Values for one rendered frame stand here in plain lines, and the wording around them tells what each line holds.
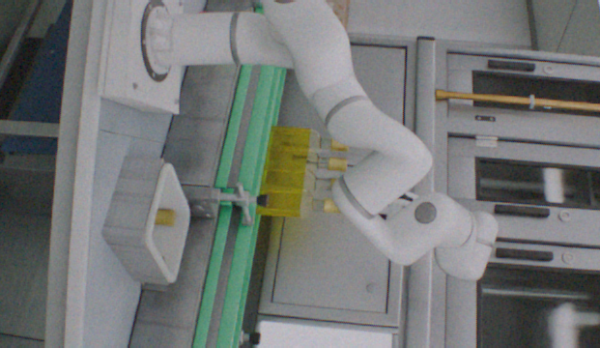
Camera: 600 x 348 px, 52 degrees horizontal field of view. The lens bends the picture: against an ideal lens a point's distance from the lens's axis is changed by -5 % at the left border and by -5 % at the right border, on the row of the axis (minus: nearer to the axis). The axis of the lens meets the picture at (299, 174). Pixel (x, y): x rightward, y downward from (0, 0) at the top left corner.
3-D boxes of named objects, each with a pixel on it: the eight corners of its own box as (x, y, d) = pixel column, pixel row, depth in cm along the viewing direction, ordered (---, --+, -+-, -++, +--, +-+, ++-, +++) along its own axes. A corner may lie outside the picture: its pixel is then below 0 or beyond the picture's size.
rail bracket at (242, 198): (217, 224, 146) (271, 230, 145) (205, 188, 132) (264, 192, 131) (219, 213, 148) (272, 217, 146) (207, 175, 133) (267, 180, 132)
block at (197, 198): (185, 218, 145) (215, 221, 145) (177, 198, 137) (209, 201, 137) (189, 205, 147) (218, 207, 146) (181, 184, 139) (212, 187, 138)
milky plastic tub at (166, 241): (135, 282, 132) (175, 287, 131) (101, 234, 113) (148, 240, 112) (154, 210, 141) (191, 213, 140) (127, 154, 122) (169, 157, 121)
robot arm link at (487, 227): (487, 262, 123) (502, 217, 124) (436, 244, 126) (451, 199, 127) (486, 264, 137) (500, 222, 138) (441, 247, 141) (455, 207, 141)
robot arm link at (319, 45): (324, 140, 107) (313, 82, 93) (268, 45, 119) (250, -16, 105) (374, 116, 108) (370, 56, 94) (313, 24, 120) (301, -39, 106)
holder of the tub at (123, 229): (140, 290, 136) (174, 295, 136) (100, 234, 113) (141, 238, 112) (157, 220, 145) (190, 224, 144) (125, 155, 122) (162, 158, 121)
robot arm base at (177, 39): (135, 65, 109) (221, 63, 106) (139, -7, 109) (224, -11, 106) (167, 78, 124) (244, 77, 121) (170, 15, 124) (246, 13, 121)
